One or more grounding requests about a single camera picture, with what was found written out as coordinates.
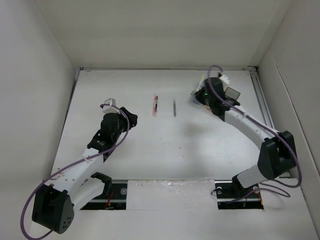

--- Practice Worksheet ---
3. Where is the red pen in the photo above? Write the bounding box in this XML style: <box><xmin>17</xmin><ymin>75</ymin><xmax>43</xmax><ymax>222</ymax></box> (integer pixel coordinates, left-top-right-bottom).
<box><xmin>152</xmin><ymin>94</ymin><xmax>159</xmax><ymax>117</ymax></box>

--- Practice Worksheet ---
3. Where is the grey pen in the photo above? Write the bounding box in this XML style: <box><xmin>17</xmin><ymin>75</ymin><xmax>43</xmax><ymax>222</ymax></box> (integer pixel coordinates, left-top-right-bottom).
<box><xmin>172</xmin><ymin>99</ymin><xmax>177</xmax><ymax>118</ymax></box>

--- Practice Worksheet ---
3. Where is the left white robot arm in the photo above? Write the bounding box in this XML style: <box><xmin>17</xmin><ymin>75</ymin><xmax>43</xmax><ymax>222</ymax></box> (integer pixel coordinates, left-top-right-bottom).
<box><xmin>31</xmin><ymin>104</ymin><xmax>138</xmax><ymax>234</ymax></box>

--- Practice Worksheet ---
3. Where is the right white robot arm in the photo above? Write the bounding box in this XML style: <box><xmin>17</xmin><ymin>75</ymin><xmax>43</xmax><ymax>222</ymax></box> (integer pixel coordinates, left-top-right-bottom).
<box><xmin>190</xmin><ymin>74</ymin><xmax>299</xmax><ymax>197</ymax></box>

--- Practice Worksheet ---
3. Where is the grey plastic bin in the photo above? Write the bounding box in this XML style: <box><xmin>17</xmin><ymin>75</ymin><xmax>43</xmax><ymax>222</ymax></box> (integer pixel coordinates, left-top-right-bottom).
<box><xmin>225</xmin><ymin>87</ymin><xmax>241</xmax><ymax>101</ymax></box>

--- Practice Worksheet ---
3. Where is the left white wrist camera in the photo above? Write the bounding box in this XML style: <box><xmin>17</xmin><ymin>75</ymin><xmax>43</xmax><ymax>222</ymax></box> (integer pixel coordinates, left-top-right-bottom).
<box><xmin>100</xmin><ymin>97</ymin><xmax>117</xmax><ymax>114</ymax></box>

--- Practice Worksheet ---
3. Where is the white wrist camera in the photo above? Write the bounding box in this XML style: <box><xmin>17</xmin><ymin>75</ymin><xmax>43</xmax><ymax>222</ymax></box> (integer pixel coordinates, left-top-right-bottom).
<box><xmin>100</xmin><ymin>97</ymin><xmax>117</xmax><ymax>114</ymax></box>
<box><xmin>218</xmin><ymin>72</ymin><xmax>230</xmax><ymax>92</ymax></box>

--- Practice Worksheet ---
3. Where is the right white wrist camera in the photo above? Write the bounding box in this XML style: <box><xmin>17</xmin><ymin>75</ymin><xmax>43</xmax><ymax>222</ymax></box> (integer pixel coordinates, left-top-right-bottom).
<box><xmin>218</xmin><ymin>72</ymin><xmax>230</xmax><ymax>92</ymax></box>

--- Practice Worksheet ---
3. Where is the aluminium side rail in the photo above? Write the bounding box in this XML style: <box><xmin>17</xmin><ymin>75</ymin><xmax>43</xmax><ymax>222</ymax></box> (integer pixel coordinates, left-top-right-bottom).
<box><xmin>248</xmin><ymin>66</ymin><xmax>275</xmax><ymax>129</ymax></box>

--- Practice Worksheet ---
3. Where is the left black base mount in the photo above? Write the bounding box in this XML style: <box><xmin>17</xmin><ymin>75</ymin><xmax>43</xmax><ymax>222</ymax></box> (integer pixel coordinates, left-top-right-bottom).
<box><xmin>84</xmin><ymin>172</ymin><xmax>128</xmax><ymax>210</ymax></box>

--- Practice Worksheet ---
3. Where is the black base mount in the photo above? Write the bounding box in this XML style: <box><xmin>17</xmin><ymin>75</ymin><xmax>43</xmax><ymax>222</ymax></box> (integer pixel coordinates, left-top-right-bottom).
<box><xmin>211</xmin><ymin>180</ymin><xmax>264</xmax><ymax>210</ymax></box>
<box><xmin>84</xmin><ymin>172</ymin><xmax>128</xmax><ymax>210</ymax></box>

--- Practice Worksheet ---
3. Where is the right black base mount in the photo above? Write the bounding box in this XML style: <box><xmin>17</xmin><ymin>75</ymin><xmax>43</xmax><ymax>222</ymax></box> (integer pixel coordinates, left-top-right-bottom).
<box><xmin>211</xmin><ymin>180</ymin><xmax>264</xmax><ymax>210</ymax></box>

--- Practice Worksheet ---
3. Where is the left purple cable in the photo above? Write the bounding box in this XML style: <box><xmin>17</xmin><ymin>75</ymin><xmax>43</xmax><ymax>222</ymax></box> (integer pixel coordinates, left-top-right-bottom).
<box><xmin>21</xmin><ymin>103</ymin><xmax>130</xmax><ymax>240</ymax></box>

